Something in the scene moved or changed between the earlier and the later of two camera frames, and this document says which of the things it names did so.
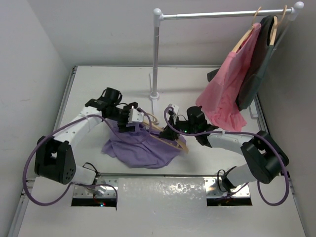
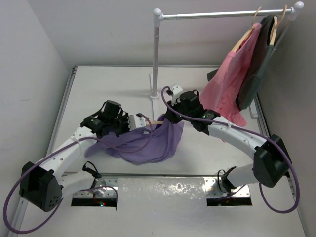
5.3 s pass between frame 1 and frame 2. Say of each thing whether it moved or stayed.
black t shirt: stayed
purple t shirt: moved
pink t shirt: stayed
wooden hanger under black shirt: stayed
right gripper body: moved
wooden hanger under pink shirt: stayed
